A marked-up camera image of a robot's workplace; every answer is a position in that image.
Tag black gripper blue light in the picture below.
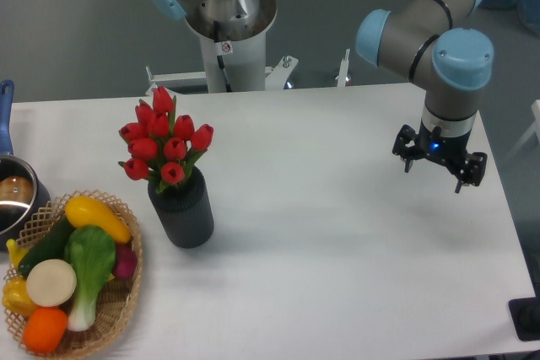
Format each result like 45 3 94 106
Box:
392 118 488 194

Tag red tulip bouquet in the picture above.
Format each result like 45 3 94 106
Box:
118 86 214 194

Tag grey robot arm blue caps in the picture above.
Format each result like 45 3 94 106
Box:
151 0 494 186

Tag dark grey ribbed vase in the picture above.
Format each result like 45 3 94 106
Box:
148 167 214 249

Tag white furniture piece right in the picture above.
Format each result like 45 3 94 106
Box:
502 99 539 166

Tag black device at table edge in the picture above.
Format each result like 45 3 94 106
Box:
508 297 539 341

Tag woven wicker basket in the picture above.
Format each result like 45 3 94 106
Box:
3 191 143 359

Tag green bok choy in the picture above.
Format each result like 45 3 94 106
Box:
64 225 116 332

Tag yellow squash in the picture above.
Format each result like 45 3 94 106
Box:
64 196 132 244

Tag dark green cucumber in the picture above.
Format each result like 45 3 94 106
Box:
17 216 75 277

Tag round cream white disc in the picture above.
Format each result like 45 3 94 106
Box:
26 259 77 307

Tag orange fruit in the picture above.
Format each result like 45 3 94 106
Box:
22 307 68 354

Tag yellow bell pepper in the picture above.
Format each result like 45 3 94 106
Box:
3 277 39 318

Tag black cable on pedestal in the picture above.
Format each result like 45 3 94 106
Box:
213 20 233 93

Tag blue handled saucepan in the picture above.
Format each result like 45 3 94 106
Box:
1 79 50 252

